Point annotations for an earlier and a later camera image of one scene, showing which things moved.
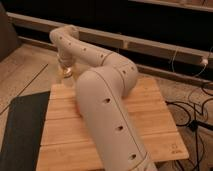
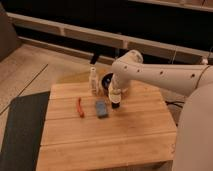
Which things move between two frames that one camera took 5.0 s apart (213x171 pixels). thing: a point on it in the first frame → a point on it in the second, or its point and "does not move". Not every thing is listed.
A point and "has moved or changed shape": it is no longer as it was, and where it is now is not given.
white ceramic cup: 67,72 has moved or changed shape
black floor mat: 24,132 does not move
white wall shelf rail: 154,49 does not move
